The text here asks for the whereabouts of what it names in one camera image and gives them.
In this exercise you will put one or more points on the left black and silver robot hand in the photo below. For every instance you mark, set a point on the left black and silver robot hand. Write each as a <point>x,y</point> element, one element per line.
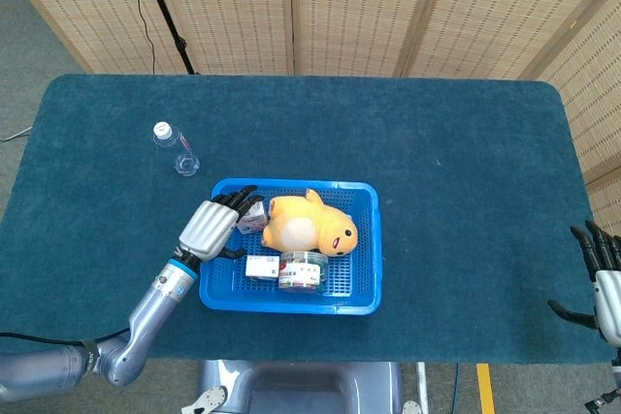
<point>208,227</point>

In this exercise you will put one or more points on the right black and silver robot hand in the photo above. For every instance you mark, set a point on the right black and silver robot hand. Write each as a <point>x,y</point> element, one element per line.
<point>609,297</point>

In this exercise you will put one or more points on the small white carton box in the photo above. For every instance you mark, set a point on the small white carton box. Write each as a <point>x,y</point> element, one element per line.
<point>254,220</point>

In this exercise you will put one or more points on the small white purple juice box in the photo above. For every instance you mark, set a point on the small white purple juice box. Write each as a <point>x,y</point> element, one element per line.
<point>259,267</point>

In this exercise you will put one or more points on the small clear plastic bottle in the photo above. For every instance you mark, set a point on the small clear plastic bottle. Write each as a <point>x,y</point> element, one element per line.
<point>174,145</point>

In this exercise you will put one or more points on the yellow plush duck toy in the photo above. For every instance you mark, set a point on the yellow plush duck toy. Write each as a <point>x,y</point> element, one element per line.
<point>301,225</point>

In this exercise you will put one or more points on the clear jar of coloured clips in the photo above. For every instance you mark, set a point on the clear jar of coloured clips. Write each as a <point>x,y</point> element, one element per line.
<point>301,274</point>

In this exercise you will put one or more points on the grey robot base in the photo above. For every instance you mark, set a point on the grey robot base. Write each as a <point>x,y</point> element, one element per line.
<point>301,390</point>

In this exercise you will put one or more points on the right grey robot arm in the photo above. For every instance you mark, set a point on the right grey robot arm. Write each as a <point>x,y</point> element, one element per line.
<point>613,380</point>

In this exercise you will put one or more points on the blue perforated plastic basket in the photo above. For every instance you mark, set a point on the blue perforated plastic basket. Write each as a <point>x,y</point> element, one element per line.
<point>359,259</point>

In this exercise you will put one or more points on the yellow floor tape strip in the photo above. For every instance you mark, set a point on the yellow floor tape strip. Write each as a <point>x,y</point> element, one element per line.
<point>485,390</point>

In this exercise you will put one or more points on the dark blue table mat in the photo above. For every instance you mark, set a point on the dark blue table mat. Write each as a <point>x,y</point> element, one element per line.
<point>436,239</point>

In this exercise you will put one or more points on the white table leg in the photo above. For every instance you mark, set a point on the white table leg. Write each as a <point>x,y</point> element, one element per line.
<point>422,385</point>

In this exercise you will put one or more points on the black tripod pole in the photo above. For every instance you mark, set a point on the black tripod pole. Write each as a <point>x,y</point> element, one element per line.
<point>167,16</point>

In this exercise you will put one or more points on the large white metal bracket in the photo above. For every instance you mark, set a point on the large white metal bracket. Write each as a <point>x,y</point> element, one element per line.
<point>208,399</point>

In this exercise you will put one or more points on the small white metal bracket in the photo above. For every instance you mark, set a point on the small white metal bracket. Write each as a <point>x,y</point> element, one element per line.
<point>411,408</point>

